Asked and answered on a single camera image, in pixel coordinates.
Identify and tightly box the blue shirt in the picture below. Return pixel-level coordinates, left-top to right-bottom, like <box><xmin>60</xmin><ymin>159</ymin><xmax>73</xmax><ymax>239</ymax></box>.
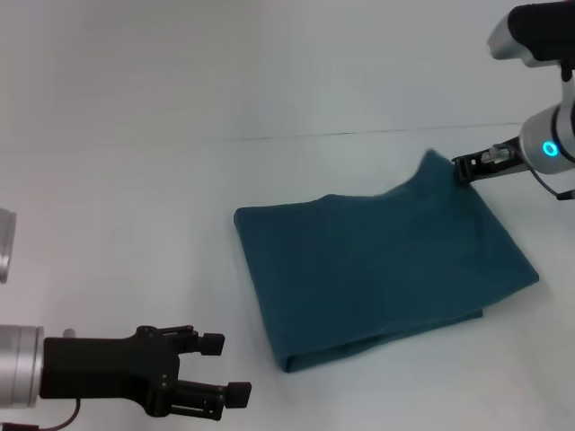
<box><xmin>233</xmin><ymin>147</ymin><xmax>540</xmax><ymax>374</ymax></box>

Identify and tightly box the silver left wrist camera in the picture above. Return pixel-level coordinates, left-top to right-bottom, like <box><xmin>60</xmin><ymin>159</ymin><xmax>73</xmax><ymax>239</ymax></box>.
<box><xmin>0</xmin><ymin>208</ymin><xmax>18</xmax><ymax>285</ymax></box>

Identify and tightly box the dark left wrist cable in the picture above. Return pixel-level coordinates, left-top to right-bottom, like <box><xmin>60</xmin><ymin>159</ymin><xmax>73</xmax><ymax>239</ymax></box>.
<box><xmin>0</xmin><ymin>397</ymin><xmax>83</xmax><ymax>431</ymax></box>

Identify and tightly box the silver right elbow connector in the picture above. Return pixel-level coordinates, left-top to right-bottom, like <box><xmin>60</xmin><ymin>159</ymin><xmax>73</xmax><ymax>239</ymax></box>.
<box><xmin>481</xmin><ymin>144</ymin><xmax>516</xmax><ymax>164</ymax></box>

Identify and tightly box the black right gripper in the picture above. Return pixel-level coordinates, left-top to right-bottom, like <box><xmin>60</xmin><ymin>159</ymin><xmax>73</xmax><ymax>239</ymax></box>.
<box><xmin>450</xmin><ymin>134</ymin><xmax>531</xmax><ymax>184</ymax></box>

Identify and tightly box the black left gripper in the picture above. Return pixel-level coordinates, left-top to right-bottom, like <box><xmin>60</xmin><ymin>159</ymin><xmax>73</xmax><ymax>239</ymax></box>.
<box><xmin>40</xmin><ymin>324</ymin><xmax>252</xmax><ymax>422</ymax></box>

